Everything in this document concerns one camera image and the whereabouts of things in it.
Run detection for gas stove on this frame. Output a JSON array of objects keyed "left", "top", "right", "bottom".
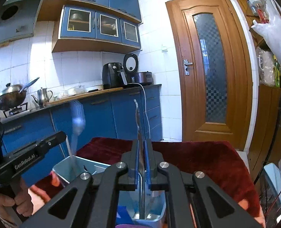
[{"left": 0, "top": 102, "right": 30, "bottom": 118}]

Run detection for wooden door with glass pane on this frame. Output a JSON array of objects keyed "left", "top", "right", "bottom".
[{"left": 165, "top": 0, "right": 253, "bottom": 151}]

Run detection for green bottle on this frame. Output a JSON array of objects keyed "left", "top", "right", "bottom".
[{"left": 275, "top": 59, "right": 281, "bottom": 87}]

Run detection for metal door handle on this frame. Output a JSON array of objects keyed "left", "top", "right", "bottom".
[{"left": 183, "top": 59, "right": 193, "bottom": 75}]

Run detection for blue base cabinets with counter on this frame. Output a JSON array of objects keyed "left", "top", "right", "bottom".
[{"left": 0, "top": 84, "right": 163, "bottom": 188}]

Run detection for light blue container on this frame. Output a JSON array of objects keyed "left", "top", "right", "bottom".
[{"left": 263, "top": 163, "right": 281, "bottom": 206}]

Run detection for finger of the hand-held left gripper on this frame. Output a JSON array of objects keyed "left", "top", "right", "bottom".
[{"left": 3, "top": 131, "right": 67, "bottom": 165}]

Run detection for metal wok with lid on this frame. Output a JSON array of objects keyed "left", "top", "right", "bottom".
[{"left": 0, "top": 77, "right": 40, "bottom": 111}]

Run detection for grey range hood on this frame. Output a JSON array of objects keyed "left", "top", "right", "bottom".
[{"left": 0, "top": 0, "right": 54, "bottom": 50}]

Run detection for person's left hand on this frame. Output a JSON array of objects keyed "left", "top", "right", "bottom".
[{"left": 0, "top": 180, "right": 34, "bottom": 217}]

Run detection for red floral blanket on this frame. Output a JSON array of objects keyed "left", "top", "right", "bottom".
[{"left": 29, "top": 136, "right": 265, "bottom": 228}]

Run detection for clear plastic bottle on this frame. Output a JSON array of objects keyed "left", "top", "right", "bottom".
[{"left": 247, "top": 0, "right": 268, "bottom": 24}]

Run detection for black air fryer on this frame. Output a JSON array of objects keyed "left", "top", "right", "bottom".
[{"left": 102, "top": 62, "right": 128, "bottom": 89}]

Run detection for blue glass-door wall cabinet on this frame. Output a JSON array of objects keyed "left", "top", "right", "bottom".
[{"left": 52, "top": 5, "right": 142, "bottom": 53}]

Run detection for wooden shelf unit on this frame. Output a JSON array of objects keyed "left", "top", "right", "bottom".
[{"left": 231, "top": 0, "right": 281, "bottom": 188}]

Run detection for pale blue utensil holder box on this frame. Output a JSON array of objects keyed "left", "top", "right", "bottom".
[{"left": 52, "top": 155, "right": 167, "bottom": 228}]

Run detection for metal fork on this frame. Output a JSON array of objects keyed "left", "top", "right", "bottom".
[{"left": 66, "top": 99, "right": 86, "bottom": 171}]

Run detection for white plastic bag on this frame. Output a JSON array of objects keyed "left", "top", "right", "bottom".
[{"left": 249, "top": 0, "right": 281, "bottom": 83}]

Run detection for metal kettle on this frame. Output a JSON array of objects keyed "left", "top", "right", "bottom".
[{"left": 31, "top": 87, "right": 53, "bottom": 107}]

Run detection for white power cable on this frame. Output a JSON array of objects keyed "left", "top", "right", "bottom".
[{"left": 128, "top": 83, "right": 151, "bottom": 139}]

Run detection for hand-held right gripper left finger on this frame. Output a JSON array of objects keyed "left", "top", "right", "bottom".
[{"left": 19, "top": 140, "right": 140, "bottom": 228}]

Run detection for wooden cutting board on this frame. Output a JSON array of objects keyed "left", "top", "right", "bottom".
[{"left": 48, "top": 87, "right": 123, "bottom": 104}]

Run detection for black metal rack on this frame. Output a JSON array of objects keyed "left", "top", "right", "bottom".
[{"left": 259, "top": 87, "right": 281, "bottom": 221}]

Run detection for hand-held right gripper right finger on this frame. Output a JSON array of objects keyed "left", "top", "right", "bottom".
[{"left": 144, "top": 139, "right": 265, "bottom": 228}]

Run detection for clear glass bowl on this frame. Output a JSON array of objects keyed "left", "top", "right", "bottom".
[{"left": 57, "top": 85, "right": 85, "bottom": 99}]

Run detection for rice cooker with open lid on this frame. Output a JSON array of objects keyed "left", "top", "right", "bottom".
[{"left": 123, "top": 53, "right": 153, "bottom": 86}]

